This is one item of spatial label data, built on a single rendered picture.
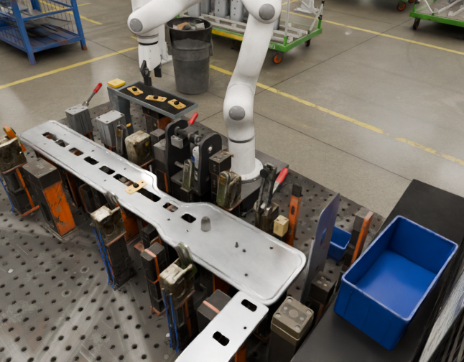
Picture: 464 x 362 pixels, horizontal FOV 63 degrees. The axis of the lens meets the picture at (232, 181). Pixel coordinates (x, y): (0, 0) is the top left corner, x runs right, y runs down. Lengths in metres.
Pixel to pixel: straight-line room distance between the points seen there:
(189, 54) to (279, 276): 3.33
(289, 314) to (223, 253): 0.30
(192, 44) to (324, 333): 3.50
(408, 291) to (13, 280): 1.36
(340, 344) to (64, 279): 1.04
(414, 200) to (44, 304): 1.35
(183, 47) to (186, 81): 0.38
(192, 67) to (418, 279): 3.48
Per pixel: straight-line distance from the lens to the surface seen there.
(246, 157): 1.71
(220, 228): 1.25
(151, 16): 1.44
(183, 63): 4.25
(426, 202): 1.46
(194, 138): 1.35
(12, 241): 1.85
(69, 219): 1.74
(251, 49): 1.49
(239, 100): 1.51
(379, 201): 3.08
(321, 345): 1.00
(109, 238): 1.35
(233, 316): 1.05
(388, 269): 1.18
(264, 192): 1.21
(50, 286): 1.62
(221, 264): 1.15
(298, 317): 0.99
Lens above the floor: 1.89
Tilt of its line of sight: 38 degrees down
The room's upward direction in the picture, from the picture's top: straight up
